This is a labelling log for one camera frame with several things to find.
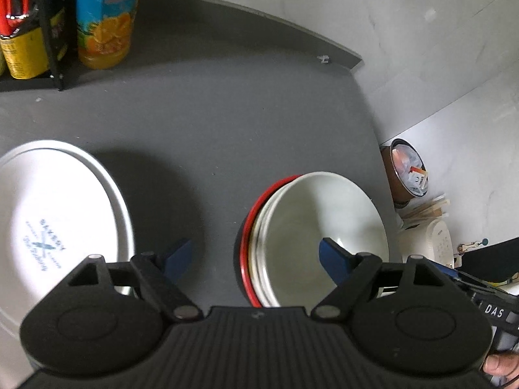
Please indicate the white rice cooker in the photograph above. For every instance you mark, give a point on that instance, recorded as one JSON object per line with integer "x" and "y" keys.
{"x": 430, "y": 239}

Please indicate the red rimmed black bowl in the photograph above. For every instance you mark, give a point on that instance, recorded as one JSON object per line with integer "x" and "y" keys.
{"x": 241, "y": 250}

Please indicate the large white Sweet plate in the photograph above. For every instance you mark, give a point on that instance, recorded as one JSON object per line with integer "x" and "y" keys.
{"x": 14, "y": 366}

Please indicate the beige bowl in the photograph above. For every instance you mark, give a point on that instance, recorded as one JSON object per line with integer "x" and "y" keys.
{"x": 254, "y": 255}

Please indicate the white top bowl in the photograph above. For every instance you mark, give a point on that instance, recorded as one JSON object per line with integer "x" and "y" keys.
{"x": 314, "y": 206}

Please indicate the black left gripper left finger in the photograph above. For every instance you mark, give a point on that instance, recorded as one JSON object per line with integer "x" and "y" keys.
{"x": 144, "y": 287}

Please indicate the orange juice bottle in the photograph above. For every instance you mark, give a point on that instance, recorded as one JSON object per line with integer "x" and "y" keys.
{"x": 104, "y": 31}

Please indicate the small white Bakery plate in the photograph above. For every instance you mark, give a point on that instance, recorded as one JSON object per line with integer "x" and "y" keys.
{"x": 54, "y": 213}

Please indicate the small white clip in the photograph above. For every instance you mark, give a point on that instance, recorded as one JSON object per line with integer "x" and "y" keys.
{"x": 324, "y": 59}

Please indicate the dark soy sauce bottle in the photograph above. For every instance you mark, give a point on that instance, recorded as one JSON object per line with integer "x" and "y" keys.
{"x": 28, "y": 24}

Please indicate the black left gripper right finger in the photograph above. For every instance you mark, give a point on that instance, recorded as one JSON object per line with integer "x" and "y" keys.
{"x": 345, "y": 268}

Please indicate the brown trash bin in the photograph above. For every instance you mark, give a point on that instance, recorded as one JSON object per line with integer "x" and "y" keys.
{"x": 406, "y": 172}

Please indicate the person's right hand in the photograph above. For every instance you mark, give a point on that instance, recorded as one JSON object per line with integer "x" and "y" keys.
{"x": 504, "y": 365}

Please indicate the wooden chopsticks bundle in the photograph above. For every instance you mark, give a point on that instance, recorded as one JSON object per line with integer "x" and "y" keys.
{"x": 434, "y": 208}

